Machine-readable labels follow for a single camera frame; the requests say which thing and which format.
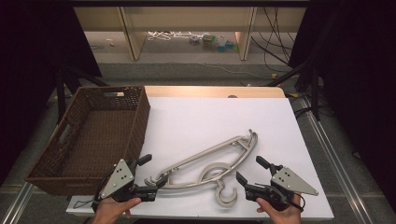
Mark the colourful plastic toys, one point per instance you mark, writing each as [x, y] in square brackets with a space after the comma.
[214, 42]

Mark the metal floor rail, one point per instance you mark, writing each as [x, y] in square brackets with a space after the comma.
[333, 149]
[17, 203]

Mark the beige wooden desk frame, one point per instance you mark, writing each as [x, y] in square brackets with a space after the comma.
[137, 34]

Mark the white table mat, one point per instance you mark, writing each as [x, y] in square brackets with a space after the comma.
[202, 118]

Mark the person's right hand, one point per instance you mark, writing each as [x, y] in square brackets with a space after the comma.
[286, 217]

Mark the person's left hand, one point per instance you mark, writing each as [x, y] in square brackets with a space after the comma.
[110, 211]

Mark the dark round table grommet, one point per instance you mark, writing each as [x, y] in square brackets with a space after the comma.
[232, 96]

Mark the dark curtain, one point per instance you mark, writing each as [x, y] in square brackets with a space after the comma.
[358, 77]
[28, 62]

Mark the brown wicker basket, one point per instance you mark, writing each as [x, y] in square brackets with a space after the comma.
[102, 130]

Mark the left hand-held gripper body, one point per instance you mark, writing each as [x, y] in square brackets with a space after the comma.
[118, 179]

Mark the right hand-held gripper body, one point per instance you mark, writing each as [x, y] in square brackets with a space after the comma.
[289, 182]

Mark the black tripod stand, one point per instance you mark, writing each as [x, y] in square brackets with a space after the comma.
[62, 90]
[314, 90]

